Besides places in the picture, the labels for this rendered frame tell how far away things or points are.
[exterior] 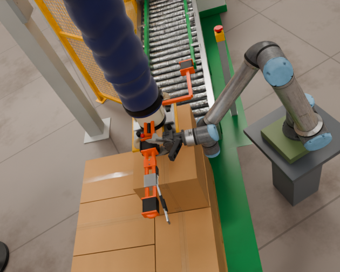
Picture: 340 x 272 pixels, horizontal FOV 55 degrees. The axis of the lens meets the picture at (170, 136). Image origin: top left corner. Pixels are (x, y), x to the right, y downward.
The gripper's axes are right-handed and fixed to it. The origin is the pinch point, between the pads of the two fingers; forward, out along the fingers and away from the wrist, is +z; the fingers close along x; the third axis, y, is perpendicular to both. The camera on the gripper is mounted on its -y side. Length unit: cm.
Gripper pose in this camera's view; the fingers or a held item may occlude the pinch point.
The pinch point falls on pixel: (149, 149)
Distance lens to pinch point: 175.6
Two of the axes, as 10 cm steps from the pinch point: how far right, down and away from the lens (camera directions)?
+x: -2.7, -5.9, -7.6
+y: -0.6, -7.8, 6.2
